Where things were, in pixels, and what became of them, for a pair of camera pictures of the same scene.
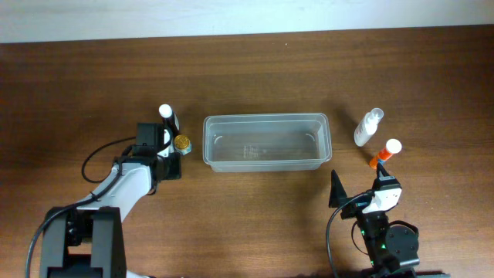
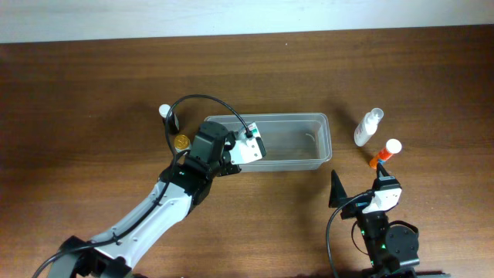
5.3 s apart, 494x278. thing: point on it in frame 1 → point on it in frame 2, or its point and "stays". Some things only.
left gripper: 177,165 → 231,169
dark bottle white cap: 170,119 stays
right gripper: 338,191 stays
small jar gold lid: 182,144 stays
